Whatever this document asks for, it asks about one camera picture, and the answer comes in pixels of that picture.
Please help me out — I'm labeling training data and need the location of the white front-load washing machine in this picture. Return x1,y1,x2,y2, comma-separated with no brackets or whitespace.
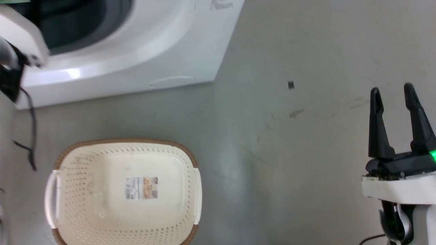
0,0,246,110

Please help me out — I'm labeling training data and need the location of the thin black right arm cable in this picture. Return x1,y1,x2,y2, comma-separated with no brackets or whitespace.
359,233,388,245

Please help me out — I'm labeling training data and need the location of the washer filter cover flap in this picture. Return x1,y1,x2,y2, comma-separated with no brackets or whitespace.
149,76,195,87

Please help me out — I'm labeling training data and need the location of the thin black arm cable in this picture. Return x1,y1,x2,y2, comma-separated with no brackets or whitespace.
359,233,388,245
13,87,38,172

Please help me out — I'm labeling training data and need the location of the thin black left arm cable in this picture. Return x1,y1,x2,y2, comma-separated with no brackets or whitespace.
13,87,38,172

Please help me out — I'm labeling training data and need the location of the cream perforated laundry basket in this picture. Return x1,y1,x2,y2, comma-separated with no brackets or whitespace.
44,138,203,245

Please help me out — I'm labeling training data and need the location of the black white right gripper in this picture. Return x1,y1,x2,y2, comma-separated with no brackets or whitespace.
361,82,436,206

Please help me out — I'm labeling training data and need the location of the grey washer door gasket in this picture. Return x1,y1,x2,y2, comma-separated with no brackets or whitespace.
7,0,133,56

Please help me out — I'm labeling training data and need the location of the printed basket label sticker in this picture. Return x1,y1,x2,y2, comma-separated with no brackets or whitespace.
125,176,159,200

